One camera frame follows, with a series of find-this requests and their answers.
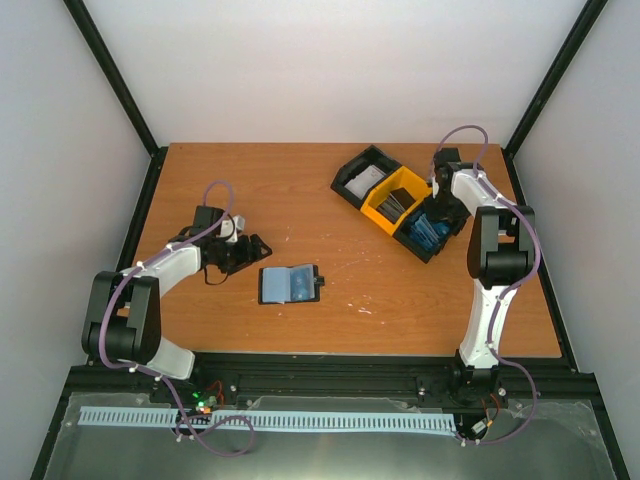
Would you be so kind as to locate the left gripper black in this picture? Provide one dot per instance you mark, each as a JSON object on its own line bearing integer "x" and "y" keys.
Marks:
{"x": 245, "y": 253}

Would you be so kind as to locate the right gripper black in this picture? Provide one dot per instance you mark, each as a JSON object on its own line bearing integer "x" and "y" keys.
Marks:
{"x": 457, "y": 215}

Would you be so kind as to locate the yellow bin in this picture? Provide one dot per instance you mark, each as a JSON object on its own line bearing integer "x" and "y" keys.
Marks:
{"x": 402, "y": 178}

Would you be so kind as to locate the blue VIP card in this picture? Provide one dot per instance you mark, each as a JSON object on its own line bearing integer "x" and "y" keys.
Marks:
{"x": 301, "y": 283}

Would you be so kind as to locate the black cards stack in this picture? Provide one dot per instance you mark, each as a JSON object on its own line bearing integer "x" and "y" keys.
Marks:
{"x": 396, "y": 203}

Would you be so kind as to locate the black leather card holder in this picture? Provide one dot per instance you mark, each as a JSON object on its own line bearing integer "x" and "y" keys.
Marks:
{"x": 274, "y": 285}

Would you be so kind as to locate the black bin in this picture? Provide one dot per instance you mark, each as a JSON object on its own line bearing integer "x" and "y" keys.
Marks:
{"x": 401, "y": 236}
{"x": 372, "y": 155}

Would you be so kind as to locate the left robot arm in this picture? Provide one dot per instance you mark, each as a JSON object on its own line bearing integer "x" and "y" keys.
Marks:
{"x": 123, "y": 326}

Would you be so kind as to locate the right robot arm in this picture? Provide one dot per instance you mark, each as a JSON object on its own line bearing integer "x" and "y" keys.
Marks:
{"x": 503, "y": 253}

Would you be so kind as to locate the blue cards stack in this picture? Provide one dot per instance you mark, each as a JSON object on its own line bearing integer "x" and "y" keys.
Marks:
{"x": 430, "y": 236}

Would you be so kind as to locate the white cards stack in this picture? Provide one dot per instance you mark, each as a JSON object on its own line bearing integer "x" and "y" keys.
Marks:
{"x": 365, "y": 180}

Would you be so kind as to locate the green led circuit board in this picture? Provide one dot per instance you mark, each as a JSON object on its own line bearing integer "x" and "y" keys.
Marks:
{"x": 208, "y": 401}

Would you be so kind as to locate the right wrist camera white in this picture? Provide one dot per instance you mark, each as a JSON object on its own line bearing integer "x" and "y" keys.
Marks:
{"x": 434, "y": 186}

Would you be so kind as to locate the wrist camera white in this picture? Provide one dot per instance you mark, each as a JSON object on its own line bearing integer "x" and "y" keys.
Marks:
{"x": 434, "y": 186}
{"x": 232, "y": 228}

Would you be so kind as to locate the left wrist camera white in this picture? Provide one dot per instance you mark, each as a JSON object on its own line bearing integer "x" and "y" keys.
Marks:
{"x": 232, "y": 228}

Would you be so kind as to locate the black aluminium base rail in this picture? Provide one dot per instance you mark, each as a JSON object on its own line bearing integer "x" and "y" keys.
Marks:
{"x": 426, "y": 382}

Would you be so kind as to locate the left black frame post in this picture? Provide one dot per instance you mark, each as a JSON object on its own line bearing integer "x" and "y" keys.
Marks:
{"x": 93, "y": 38}

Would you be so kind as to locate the black frame post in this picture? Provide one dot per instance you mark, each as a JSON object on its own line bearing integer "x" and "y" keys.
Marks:
{"x": 575, "y": 38}
{"x": 93, "y": 38}

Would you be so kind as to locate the light blue cable duct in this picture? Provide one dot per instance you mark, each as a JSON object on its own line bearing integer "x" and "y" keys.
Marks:
{"x": 280, "y": 421}

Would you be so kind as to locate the right black frame post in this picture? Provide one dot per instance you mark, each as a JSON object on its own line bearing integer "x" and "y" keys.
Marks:
{"x": 575, "y": 38}

